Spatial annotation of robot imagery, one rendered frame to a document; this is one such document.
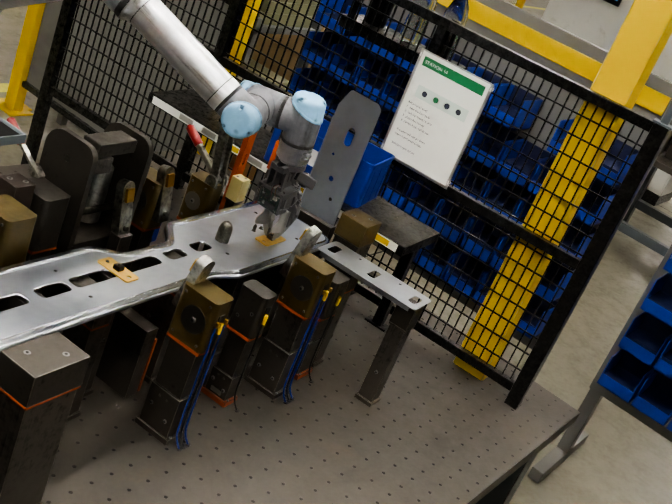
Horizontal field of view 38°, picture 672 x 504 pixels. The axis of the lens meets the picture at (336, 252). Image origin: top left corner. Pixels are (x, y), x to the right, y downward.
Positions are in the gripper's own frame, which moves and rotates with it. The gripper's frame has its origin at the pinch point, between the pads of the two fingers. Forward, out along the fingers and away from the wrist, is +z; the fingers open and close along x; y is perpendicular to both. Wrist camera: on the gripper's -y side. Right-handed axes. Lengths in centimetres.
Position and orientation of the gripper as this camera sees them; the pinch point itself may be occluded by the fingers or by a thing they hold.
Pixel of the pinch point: (273, 232)
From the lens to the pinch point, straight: 229.1
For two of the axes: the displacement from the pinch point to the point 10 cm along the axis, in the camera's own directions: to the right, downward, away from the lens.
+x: 7.9, 5.0, -3.6
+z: -3.0, 8.2, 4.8
